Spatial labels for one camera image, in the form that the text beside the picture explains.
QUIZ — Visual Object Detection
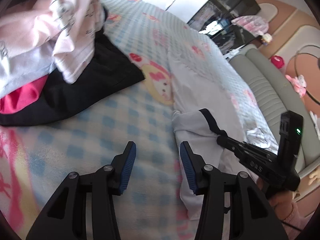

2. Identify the person's right hand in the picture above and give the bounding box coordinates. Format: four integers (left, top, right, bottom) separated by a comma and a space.
259, 180, 294, 221

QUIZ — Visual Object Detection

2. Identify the grey padded headboard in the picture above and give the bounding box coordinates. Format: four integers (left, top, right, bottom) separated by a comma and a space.
229, 44, 320, 203

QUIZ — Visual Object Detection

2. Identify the beige plush toy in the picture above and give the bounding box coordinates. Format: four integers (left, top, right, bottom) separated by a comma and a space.
309, 169, 320, 186

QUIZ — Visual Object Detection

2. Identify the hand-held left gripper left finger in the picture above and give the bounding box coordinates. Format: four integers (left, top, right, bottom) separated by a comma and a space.
26, 141, 137, 240

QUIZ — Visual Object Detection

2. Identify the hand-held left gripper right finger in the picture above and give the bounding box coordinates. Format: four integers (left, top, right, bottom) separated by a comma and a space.
179, 141, 288, 240

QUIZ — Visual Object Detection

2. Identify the folded white printed garment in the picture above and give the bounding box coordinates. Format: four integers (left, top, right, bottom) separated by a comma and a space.
246, 127, 278, 148

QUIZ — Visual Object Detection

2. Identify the red plush toy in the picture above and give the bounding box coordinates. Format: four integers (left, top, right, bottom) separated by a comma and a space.
271, 55, 286, 69

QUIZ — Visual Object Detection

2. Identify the black cable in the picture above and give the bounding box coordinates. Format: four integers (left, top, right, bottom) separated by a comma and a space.
282, 219, 303, 231

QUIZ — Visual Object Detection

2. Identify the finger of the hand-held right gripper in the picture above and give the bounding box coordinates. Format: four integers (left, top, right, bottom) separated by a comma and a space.
216, 134, 242, 156

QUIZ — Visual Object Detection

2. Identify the blue checked printed blanket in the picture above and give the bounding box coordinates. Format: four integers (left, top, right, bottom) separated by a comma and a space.
0, 0, 279, 240

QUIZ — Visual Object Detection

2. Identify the pale pink printed garment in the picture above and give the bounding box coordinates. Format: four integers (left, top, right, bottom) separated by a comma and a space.
0, 0, 101, 98

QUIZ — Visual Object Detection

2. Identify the round black ring wall lamp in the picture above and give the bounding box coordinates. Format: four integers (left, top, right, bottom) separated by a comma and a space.
294, 44, 320, 106

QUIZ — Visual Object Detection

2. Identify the pink cat plush toy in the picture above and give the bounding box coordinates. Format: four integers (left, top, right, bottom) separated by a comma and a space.
285, 74, 308, 97

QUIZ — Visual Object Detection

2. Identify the small white plush toy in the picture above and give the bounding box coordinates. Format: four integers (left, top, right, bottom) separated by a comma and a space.
261, 33, 273, 46

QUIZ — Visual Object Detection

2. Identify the dark glass wardrobe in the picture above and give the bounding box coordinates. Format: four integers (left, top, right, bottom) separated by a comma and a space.
187, 0, 262, 53

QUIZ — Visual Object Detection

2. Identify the white shirt with navy trim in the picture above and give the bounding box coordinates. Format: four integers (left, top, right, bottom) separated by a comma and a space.
167, 47, 261, 221

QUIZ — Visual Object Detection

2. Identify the pink cloth bundle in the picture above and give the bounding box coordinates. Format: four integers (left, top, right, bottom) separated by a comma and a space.
231, 16, 269, 37

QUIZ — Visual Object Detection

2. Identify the white small-print garment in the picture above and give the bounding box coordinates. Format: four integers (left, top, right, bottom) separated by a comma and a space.
52, 0, 108, 84

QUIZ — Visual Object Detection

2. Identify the hot pink garment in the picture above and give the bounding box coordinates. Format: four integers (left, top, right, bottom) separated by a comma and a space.
0, 75, 49, 116

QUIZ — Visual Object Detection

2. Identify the black garment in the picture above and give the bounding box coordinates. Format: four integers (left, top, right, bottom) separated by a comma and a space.
0, 27, 147, 127

